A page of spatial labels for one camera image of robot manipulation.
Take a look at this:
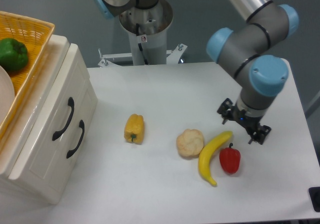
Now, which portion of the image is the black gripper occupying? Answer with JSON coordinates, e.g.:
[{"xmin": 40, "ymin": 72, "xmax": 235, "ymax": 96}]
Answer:
[{"xmin": 217, "ymin": 98, "xmax": 272, "ymax": 145}]

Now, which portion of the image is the black top drawer handle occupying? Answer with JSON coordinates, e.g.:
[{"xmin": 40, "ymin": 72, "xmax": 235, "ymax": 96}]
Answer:
[{"xmin": 52, "ymin": 97, "xmax": 75, "ymax": 142}]

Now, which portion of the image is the black drawer handle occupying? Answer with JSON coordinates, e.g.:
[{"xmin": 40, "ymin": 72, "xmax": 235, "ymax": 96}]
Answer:
[
  {"xmin": 66, "ymin": 120, "xmax": 86, "ymax": 159},
  {"xmin": 52, "ymin": 97, "xmax": 75, "ymax": 142}
]

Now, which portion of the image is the white drawer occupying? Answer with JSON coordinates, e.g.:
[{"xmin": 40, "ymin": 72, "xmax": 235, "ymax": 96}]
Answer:
[{"xmin": 8, "ymin": 43, "xmax": 98, "ymax": 180}]

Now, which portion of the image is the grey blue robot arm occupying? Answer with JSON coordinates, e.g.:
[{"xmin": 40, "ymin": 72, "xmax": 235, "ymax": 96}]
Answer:
[{"xmin": 94, "ymin": 0, "xmax": 299, "ymax": 144}]

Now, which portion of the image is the white drawer cabinet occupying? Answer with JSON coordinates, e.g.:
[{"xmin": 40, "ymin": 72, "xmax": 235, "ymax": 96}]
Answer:
[{"xmin": 0, "ymin": 34, "xmax": 98, "ymax": 205}]

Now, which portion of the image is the red bell pepper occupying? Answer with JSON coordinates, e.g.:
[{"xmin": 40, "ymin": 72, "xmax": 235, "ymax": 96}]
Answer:
[{"xmin": 219, "ymin": 143, "xmax": 241, "ymax": 174}]

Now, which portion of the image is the yellow banana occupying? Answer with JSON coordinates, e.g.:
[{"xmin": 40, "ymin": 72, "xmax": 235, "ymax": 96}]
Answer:
[{"xmin": 198, "ymin": 131, "xmax": 233, "ymax": 187}]

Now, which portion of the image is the bread roll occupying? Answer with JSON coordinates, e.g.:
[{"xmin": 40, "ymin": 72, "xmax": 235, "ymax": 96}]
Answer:
[{"xmin": 176, "ymin": 129, "xmax": 204, "ymax": 158}]

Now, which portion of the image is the black object at table edge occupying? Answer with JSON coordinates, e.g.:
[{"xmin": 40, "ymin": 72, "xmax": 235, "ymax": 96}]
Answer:
[{"xmin": 308, "ymin": 187, "xmax": 320, "ymax": 213}]

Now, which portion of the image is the yellow bell pepper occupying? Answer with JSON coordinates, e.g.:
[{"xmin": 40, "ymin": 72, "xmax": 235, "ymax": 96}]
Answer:
[{"xmin": 124, "ymin": 114, "xmax": 145, "ymax": 144}]

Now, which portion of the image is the yellow woven basket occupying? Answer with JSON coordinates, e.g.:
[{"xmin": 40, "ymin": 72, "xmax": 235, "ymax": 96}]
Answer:
[{"xmin": 0, "ymin": 10, "xmax": 56, "ymax": 140}]

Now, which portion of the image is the white plate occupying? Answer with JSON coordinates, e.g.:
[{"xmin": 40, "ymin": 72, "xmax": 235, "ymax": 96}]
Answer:
[{"xmin": 0, "ymin": 67, "xmax": 15, "ymax": 124}]

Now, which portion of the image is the green bell pepper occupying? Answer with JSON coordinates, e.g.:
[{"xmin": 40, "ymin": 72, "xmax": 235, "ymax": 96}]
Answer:
[{"xmin": 0, "ymin": 38, "xmax": 29, "ymax": 72}]

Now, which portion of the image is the black cable on pedestal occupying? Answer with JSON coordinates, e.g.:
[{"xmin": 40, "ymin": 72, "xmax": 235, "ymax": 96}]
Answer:
[{"xmin": 135, "ymin": 23, "xmax": 150, "ymax": 65}]

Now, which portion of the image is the black lower drawer handle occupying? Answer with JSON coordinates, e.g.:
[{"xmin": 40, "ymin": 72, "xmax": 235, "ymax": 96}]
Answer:
[{"xmin": 66, "ymin": 120, "xmax": 86, "ymax": 159}]

